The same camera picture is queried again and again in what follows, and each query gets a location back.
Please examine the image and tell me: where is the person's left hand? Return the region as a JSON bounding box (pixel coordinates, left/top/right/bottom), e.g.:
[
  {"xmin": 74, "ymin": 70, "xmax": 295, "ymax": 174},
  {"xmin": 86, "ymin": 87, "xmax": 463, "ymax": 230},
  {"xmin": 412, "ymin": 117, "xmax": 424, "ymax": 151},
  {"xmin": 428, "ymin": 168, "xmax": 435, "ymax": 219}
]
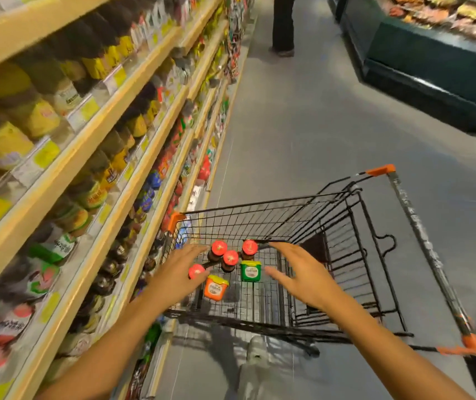
[{"xmin": 146, "ymin": 244, "xmax": 210, "ymax": 314}]

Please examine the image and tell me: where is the person's right hand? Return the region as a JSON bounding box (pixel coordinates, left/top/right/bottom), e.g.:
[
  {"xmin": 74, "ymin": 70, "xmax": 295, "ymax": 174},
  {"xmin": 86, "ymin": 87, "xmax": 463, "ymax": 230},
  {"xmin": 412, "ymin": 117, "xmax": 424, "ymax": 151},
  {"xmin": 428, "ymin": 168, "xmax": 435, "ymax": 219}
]
[{"xmin": 264, "ymin": 241, "xmax": 341, "ymax": 314}]

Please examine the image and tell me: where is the person's right forearm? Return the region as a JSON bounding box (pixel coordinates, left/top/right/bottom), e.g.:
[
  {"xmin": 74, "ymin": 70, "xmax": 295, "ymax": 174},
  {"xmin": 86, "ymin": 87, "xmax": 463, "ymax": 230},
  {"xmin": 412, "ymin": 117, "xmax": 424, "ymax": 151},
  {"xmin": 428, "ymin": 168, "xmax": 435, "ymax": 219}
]
[{"xmin": 323, "ymin": 287, "xmax": 476, "ymax": 400}]

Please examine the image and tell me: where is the person's left forearm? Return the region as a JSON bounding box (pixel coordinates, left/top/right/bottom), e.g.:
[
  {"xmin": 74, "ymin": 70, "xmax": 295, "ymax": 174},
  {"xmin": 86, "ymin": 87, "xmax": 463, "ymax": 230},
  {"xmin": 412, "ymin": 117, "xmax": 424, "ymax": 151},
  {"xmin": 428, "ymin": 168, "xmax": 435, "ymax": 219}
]
[{"xmin": 34, "ymin": 287, "xmax": 173, "ymax": 400}]

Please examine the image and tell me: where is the orange paste tub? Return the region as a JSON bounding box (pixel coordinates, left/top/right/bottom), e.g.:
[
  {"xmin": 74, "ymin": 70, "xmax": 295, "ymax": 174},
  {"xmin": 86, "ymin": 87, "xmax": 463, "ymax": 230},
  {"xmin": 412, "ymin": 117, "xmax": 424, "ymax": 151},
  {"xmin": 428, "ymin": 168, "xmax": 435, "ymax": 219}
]
[{"xmin": 204, "ymin": 275, "xmax": 230, "ymax": 302}]

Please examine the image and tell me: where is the green paste tub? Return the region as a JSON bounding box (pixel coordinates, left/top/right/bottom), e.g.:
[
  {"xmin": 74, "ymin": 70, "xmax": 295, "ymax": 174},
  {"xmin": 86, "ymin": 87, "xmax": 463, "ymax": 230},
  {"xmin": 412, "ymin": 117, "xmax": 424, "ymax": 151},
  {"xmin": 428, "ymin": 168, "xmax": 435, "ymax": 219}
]
[{"xmin": 240, "ymin": 261, "xmax": 262, "ymax": 283}]

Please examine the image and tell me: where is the person's white shoe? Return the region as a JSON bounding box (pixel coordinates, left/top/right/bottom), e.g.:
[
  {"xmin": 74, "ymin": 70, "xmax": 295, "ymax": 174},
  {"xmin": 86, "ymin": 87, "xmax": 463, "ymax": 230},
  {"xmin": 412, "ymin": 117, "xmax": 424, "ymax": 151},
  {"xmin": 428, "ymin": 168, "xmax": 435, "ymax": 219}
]
[{"xmin": 246, "ymin": 335, "xmax": 270, "ymax": 368}]

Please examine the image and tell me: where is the row of small dark jars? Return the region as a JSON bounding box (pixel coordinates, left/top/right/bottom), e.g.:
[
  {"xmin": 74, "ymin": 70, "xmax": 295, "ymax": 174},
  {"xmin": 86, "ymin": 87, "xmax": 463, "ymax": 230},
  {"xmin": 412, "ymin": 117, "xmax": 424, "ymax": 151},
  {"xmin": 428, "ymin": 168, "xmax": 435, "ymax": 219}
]
[{"xmin": 42, "ymin": 216, "xmax": 143, "ymax": 386}]

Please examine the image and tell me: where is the row of red blue packets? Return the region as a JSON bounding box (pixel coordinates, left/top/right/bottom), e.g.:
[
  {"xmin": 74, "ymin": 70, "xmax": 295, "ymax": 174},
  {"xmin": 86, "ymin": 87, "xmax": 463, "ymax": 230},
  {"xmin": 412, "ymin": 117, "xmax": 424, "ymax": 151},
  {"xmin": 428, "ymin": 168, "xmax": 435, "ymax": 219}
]
[{"xmin": 129, "ymin": 116, "xmax": 190, "ymax": 231}]

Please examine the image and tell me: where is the wooden store shelving unit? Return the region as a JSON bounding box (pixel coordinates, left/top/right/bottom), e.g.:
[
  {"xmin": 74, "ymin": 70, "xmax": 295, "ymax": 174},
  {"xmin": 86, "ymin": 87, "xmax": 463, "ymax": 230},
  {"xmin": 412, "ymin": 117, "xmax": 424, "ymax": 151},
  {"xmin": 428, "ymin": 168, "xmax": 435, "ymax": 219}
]
[{"xmin": 0, "ymin": 0, "xmax": 260, "ymax": 400}]

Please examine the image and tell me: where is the row of red green tubs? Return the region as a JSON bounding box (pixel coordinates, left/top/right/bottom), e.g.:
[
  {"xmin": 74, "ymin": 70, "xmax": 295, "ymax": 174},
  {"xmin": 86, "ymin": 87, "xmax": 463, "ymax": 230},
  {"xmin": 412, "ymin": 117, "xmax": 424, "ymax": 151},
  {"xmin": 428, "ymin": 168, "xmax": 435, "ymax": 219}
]
[{"xmin": 0, "ymin": 254, "xmax": 61, "ymax": 400}]

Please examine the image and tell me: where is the row of yellow price tags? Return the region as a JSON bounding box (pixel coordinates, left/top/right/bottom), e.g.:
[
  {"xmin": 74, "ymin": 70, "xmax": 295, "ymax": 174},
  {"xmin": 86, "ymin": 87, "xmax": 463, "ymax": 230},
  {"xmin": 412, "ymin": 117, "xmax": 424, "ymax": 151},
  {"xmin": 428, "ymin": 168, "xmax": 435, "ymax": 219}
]
[{"xmin": 0, "ymin": 21, "xmax": 172, "ymax": 246}]

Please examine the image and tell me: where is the row of assorted colourful packets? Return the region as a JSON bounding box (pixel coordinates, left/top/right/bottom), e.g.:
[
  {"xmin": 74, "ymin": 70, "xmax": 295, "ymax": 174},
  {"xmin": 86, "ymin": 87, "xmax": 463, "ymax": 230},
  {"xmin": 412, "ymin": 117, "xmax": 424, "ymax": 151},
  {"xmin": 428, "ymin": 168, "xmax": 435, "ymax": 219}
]
[{"xmin": 171, "ymin": 0, "xmax": 259, "ymax": 200}]

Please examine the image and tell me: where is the row of yellow label bottles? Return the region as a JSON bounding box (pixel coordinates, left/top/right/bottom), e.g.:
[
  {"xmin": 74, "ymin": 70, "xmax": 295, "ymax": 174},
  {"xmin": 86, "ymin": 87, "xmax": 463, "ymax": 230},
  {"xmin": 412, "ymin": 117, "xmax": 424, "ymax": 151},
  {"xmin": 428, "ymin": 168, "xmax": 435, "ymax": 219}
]
[{"xmin": 0, "ymin": 0, "xmax": 172, "ymax": 173}]

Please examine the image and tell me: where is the dark green display cooler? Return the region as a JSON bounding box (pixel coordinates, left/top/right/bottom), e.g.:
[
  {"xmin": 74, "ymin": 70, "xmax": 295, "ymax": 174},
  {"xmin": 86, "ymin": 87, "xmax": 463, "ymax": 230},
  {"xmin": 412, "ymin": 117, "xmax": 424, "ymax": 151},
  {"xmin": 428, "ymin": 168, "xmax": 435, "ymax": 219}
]
[{"xmin": 328, "ymin": 0, "xmax": 476, "ymax": 136}]

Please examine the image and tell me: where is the row of packaged foods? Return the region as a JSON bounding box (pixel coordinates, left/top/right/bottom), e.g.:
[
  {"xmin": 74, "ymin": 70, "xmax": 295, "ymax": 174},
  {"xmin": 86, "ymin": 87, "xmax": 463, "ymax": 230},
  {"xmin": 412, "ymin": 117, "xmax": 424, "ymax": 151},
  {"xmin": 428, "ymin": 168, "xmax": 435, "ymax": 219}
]
[{"xmin": 382, "ymin": 0, "xmax": 476, "ymax": 51}]

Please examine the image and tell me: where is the black wire shopping cart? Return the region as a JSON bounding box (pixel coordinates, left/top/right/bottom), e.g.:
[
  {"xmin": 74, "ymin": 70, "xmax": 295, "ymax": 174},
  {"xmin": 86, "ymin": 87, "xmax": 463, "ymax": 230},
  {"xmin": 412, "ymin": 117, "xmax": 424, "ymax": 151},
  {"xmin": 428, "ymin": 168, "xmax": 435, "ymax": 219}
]
[{"xmin": 161, "ymin": 164, "xmax": 476, "ymax": 358}]

